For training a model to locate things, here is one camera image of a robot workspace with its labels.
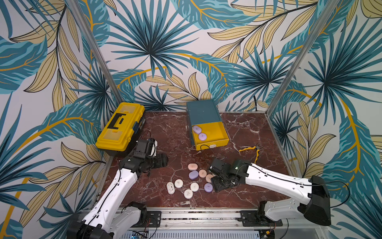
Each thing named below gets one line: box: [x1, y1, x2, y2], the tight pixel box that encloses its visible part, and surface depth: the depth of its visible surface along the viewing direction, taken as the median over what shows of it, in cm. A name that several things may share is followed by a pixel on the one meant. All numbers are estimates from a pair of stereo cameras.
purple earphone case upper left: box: [188, 170, 199, 180], surface depth 88 cm
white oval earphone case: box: [166, 181, 176, 195], surface depth 83 cm
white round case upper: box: [174, 178, 184, 189], surface depth 85 cm
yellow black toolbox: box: [95, 102, 147, 156], surface depth 90 cm
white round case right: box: [190, 182, 200, 193], surface depth 84 cm
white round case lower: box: [183, 188, 194, 200], surface depth 81 cm
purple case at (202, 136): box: [198, 132, 207, 141], surface depth 87 cm
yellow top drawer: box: [193, 121, 230, 151], surface depth 89 cm
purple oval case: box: [192, 125, 202, 135], surface depth 89 cm
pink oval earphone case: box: [187, 163, 198, 171], surface depth 92 cm
